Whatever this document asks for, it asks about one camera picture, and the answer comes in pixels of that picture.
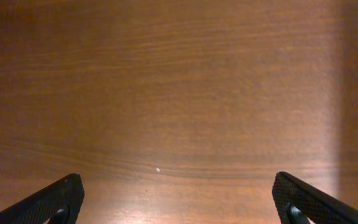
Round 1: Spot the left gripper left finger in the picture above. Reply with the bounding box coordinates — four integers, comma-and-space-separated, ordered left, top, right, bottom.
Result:
0, 174, 85, 224

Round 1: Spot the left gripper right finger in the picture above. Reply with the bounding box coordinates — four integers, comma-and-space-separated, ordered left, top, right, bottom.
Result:
272, 172, 358, 224

